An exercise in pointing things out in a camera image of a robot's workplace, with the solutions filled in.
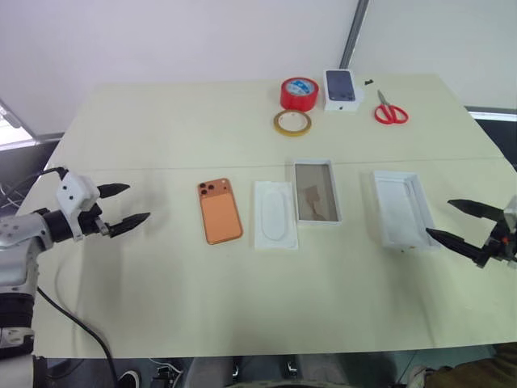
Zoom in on white plug connector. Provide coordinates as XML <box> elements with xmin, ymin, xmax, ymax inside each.
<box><xmin>154</xmin><ymin>358</ymin><xmax>183</xmax><ymax>388</ymax></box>

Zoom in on black shoe white sole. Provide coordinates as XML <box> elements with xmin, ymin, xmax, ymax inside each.
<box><xmin>117</xmin><ymin>369</ymin><xmax>141</xmax><ymax>388</ymax></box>

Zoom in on white box bottom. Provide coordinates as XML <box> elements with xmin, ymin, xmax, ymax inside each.
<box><xmin>291</xmin><ymin>158</ymin><xmax>344</xmax><ymax>226</ymax></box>

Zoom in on grey metal post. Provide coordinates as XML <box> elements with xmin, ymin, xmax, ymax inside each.
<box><xmin>338</xmin><ymin>0</ymin><xmax>371</xmax><ymax>70</ymax></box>

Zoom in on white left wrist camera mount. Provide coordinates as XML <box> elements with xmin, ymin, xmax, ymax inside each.
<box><xmin>55</xmin><ymin>171</ymin><xmax>101</xmax><ymax>243</ymax></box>

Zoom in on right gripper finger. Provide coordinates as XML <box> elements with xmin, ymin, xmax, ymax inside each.
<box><xmin>425</xmin><ymin>227</ymin><xmax>486</xmax><ymax>266</ymax></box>
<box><xmin>447</xmin><ymin>198</ymin><xmax>506</xmax><ymax>223</ymax></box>

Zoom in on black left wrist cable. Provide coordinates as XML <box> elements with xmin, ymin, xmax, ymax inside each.
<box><xmin>0</xmin><ymin>166</ymin><xmax>68</xmax><ymax>211</ymax></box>

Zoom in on grey window frame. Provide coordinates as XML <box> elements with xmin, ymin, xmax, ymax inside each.
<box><xmin>0</xmin><ymin>96</ymin><xmax>62</xmax><ymax>151</ymax></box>

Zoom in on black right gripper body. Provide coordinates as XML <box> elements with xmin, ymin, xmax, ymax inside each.
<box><xmin>477</xmin><ymin>211</ymin><xmax>517</xmax><ymax>270</ymax></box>

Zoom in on white paper insert tray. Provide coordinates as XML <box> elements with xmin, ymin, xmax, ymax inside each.
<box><xmin>254</xmin><ymin>179</ymin><xmax>300</xmax><ymax>251</ymax></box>

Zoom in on yellow tape roll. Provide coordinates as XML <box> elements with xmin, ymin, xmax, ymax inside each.
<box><xmin>272</xmin><ymin>108</ymin><xmax>313</xmax><ymax>137</ymax></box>

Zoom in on white box with phone print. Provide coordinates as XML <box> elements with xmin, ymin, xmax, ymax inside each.
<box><xmin>322</xmin><ymin>69</ymin><xmax>365</xmax><ymax>113</ymax></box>

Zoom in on red handled scissors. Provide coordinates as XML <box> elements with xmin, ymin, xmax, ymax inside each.
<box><xmin>373</xmin><ymin>89</ymin><xmax>410</xmax><ymax>126</ymax></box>

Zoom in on red tape roll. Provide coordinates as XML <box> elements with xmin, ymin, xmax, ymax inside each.
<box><xmin>280</xmin><ymin>76</ymin><xmax>322</xmax><ymax>112</ymax></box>

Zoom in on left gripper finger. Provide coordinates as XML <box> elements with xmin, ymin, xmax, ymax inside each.
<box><xmin>98</xmin><ymin>183</ymin><xmax>132</xmax><ymax>200</ymax></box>
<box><xmin>106</xmin><ymin>212</ymin><xmax>152</xmax><ymax>238</ymax></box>

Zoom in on orange smartphone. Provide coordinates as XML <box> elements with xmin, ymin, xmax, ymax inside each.
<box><xmin>196</xmin><ymin>176</ymin><xmax>244</xmax><ymax>246</ymax></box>

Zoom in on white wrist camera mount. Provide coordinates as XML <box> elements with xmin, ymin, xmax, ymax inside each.
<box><xmin>502</xmin><ymin>194</ymin><xmax>517</xmax><ymax>236</ymax></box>
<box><xmin>55</xmin><ymin>171</ymin><xmax>101</xmax><ymax>243</ymax></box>

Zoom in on thick black cable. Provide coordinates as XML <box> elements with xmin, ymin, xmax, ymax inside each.
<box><xmin>36</xmin><ymin>285</ymin><xmax>121</xmax><ymax>388</ymax></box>

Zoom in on white box lid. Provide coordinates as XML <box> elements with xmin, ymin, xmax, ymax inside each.
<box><xmin>371</xmin><ymin>169</ymin><xmax>443</xmax><ymax>252</ymax></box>

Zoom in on white loose wires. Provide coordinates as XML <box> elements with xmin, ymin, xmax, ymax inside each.
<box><xmin>0</xmin><ymin>179</ymin><xmax>26</xmax><ymax>212</ymax></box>

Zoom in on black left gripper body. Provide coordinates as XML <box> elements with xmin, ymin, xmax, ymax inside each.
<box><xmin>82</xmin><ymin>202</ymin><xmax>111</xmax><ymax>238</ymax></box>

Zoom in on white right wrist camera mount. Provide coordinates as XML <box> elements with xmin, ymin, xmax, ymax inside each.
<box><xmin>502</xmin><ymin>194</ymin><xmax>517</xmax><ymax>236</ymax></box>

